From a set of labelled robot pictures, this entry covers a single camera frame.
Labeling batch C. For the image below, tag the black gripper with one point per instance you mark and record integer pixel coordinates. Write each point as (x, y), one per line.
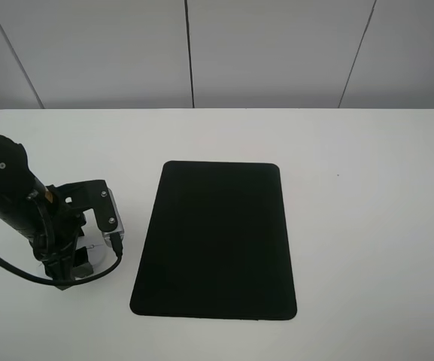
(59, 222)

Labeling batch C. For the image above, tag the white computer mouse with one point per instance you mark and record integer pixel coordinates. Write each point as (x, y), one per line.
(100, 256)

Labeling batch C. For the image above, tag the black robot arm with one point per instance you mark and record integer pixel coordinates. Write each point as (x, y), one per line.
(16, 182)

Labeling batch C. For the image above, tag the black mouse pad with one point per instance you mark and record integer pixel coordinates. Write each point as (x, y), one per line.
(217, 245)

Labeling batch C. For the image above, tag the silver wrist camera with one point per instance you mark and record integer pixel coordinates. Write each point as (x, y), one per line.
(116, 220)

